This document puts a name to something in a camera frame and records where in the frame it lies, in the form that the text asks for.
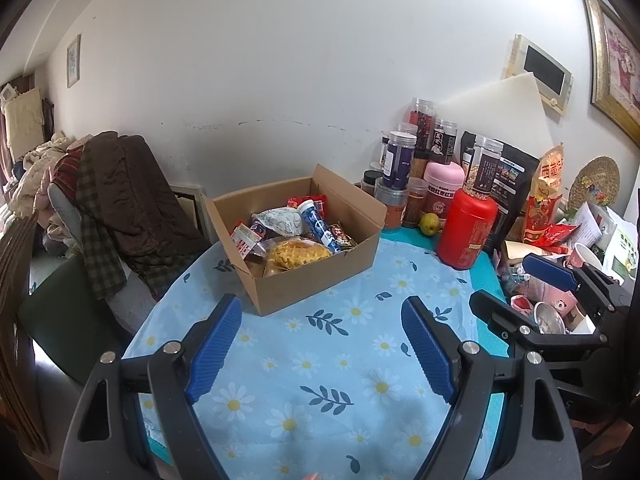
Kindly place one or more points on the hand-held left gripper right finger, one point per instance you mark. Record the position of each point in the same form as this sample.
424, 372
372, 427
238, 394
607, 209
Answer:
427, 350

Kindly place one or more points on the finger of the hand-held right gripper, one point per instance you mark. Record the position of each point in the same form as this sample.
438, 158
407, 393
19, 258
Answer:
550, 270
492, 310

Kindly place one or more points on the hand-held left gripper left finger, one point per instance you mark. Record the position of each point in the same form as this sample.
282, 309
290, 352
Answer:
215, 350

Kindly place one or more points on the red white snack packet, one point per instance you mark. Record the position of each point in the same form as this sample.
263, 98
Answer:
245, 240

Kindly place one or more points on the brown cardboard box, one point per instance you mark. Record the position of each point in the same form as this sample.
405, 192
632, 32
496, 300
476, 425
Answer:
310, 280

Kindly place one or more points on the clear bag of yellow crisps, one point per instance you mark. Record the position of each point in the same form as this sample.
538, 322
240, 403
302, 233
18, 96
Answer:
295, 255

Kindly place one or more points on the white printed snack packet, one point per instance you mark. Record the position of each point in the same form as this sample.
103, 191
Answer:
280, 222

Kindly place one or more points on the blue tube with white cap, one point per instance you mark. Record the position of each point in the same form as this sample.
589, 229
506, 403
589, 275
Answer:
317, 225

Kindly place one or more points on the large red snack packet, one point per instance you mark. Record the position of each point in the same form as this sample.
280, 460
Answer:
295, 201

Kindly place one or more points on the red foil bag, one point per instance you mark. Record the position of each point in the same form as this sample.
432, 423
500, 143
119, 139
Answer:
555, 237

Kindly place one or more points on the beige paper carton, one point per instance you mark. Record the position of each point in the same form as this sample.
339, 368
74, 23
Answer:
520, 251

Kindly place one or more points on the pink paper cup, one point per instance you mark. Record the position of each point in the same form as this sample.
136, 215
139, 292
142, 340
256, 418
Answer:
582, 255

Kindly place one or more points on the steel bowl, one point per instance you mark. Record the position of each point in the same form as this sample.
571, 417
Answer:
550, 320

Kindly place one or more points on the white leaflet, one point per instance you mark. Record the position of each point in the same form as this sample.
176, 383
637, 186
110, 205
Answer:
587, 222

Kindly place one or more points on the white green carton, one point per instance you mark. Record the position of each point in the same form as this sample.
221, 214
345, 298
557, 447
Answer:
622, 255

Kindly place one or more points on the red gold snack bag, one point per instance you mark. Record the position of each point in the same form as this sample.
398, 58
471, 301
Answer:
545, 190

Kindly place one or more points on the red canister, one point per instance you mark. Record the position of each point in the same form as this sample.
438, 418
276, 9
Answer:
467, 230

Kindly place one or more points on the black pouch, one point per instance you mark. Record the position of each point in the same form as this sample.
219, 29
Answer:
517, 180

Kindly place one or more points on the woven straw fan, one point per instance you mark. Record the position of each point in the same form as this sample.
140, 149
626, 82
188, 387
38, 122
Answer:
595, 180

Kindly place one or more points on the green lime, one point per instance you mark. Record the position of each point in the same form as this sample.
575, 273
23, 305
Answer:
430, 224

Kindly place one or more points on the blue floral tablecloth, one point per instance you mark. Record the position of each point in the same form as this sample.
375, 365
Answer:
320, 370

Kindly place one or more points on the teal table cover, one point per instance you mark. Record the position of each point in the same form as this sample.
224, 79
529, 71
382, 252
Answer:
405, 236

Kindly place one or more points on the granola jar black label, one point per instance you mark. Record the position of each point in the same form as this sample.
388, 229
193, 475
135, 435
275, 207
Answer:
484, 170

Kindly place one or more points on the pink bottle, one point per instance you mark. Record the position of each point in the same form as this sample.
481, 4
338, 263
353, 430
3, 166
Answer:
444, 190

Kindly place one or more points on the brown spice jar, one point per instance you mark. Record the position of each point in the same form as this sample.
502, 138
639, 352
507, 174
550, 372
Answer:
416, 205

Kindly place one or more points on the golden red snack packet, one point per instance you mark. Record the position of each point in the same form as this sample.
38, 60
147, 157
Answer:
342, 237

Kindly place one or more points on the white framed board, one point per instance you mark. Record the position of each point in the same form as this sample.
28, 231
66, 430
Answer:
190, 210

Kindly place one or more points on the clear jar of red powder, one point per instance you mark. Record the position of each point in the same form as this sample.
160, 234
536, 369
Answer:
392, 207

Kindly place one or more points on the dark green chair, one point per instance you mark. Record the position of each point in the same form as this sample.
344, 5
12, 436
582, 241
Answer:
70, 320

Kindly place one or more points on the green checked cloth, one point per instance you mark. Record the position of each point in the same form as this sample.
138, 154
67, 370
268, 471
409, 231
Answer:
97, 255

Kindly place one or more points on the dark label clear jar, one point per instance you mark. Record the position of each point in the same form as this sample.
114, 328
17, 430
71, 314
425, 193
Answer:
445, 140

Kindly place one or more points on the brown jacket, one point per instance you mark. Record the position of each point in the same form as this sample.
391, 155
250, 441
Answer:
140, 195

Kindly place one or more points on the white foam board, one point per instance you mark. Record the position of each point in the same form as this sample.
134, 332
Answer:
500, 105

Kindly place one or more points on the black lid spice jar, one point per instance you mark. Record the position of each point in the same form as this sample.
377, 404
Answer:
371, 182

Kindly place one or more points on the purple label jar white lid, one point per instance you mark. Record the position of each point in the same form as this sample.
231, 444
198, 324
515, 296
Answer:
400, 160

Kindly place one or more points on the small brown label jar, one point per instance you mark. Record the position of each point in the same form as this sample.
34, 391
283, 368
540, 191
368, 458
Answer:
384, 152

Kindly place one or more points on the tall jar of red dates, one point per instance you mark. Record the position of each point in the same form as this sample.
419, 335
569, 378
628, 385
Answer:
422, 125

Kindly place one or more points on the empty clear jar white lid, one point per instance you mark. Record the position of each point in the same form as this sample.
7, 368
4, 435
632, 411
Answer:
407, 128

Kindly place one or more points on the brown wooden furniture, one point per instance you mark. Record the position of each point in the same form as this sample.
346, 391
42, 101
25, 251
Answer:
15, 335

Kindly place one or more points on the gold framed picture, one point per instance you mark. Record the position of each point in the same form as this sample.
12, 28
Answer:
617, 65

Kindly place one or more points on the red striped cloth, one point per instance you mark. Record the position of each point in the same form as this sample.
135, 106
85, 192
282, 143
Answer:
67, 170

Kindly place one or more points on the pile of cream clothes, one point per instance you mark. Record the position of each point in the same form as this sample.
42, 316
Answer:
37, 170

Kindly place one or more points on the beige hanging cloth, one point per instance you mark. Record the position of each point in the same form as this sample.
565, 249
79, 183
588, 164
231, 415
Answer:
22, 117

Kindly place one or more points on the cream wall intercom panel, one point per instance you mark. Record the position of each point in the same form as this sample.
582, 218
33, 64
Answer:
542, 70

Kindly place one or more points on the small framed wall picture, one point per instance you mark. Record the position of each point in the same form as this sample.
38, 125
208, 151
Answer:
73, 60

